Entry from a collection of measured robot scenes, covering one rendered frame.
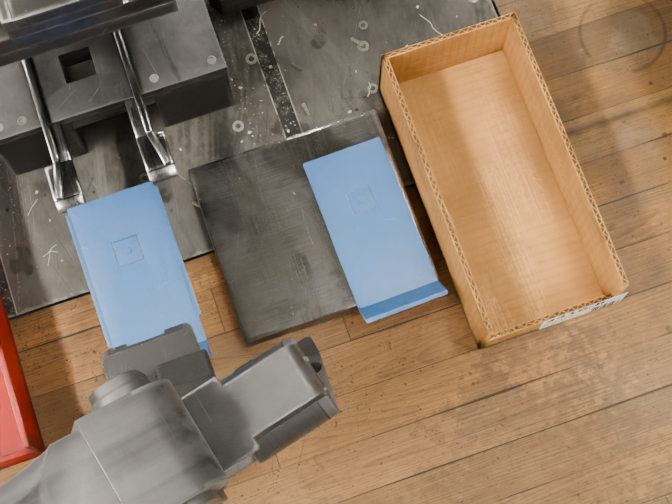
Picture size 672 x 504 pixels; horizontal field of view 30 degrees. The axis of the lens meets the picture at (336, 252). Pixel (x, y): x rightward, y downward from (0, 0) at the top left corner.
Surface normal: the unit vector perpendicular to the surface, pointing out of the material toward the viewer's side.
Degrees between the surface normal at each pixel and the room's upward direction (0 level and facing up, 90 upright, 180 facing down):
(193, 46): 0
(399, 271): 0
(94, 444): 19
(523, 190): 0
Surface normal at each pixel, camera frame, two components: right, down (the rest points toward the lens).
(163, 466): 0.27, -0.41
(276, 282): 0.00, -0.25
